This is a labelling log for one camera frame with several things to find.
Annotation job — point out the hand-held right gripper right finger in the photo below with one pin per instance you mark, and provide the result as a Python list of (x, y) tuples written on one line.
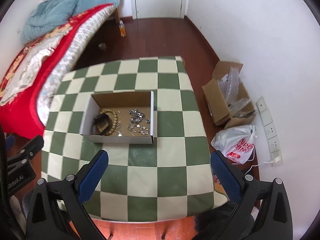
[(225, 173)]

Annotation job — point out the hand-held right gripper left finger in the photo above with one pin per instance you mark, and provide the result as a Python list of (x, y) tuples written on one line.
[(93, 172)]

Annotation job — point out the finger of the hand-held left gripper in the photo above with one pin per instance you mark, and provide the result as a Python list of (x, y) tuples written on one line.
[(30, 147), (10, 142)]

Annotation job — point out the white cardboard box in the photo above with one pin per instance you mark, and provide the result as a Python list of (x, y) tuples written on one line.
[(125, 139)]

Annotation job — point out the black smart band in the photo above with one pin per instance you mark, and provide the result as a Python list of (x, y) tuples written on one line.
[(101, 117)]

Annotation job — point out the person's left forearm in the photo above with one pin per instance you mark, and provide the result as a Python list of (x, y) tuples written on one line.
[(17, 212)]

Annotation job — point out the red printed blanket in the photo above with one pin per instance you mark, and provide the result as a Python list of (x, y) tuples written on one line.
[(20, 110)]

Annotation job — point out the white plastic bag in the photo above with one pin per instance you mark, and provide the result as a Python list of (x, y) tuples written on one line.
[(232, 140)]

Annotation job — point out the white charger plug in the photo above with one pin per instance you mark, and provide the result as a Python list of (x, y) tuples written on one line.
[(276, 161)]

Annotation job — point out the green checkered tablecloth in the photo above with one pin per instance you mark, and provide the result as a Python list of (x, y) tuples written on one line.
[(170, 180)]

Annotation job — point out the white power strip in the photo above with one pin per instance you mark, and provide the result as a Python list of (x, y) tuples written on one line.
[(268, 127)]

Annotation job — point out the brown cardboard box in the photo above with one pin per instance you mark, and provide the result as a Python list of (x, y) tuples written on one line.
[(216, 100)]

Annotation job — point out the clear plastic packaging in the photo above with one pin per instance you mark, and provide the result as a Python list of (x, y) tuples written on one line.
[(232, 85)]

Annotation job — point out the grey patterned bed sheet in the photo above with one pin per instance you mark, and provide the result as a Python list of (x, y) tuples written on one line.
[(72, 55)]

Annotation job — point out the small grey cup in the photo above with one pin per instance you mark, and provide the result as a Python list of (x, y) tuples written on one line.
[(102, 46)]

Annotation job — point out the blue quilt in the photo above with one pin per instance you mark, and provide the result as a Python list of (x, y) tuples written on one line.
[(50, 15)]

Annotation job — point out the bottle with orange liquid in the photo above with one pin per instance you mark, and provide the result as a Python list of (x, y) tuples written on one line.
[(122, 30)]

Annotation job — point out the wooden bed frame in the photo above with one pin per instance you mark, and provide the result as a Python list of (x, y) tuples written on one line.
[(117, 15)]

